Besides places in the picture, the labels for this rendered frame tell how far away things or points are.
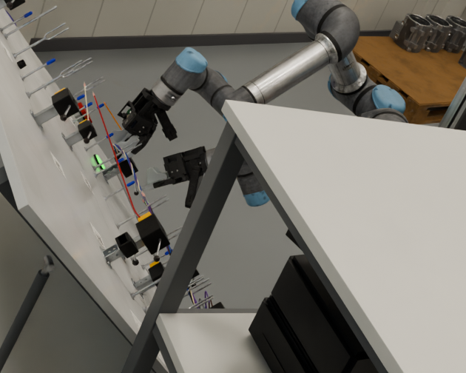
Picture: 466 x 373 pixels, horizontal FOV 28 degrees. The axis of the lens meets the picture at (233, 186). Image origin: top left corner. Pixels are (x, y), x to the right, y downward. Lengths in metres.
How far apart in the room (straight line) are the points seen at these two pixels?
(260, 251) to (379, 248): 3.29
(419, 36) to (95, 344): 5.16
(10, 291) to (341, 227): 1.45
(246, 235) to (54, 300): 2.13
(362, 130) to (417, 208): 0.19
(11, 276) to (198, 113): 3.00
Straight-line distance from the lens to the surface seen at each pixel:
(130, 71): 5.57
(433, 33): 7.40
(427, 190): 1.39
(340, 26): 2.55
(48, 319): 2.46
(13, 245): 2.65
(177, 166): 2.58
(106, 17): 5.62
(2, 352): 1.88
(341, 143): 1.39
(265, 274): 4.33
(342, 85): 2.92
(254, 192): 2.57
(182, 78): 2.42
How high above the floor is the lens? 2.44
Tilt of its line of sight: 30 degrees down
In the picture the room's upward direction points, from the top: 24 degrees clockwise
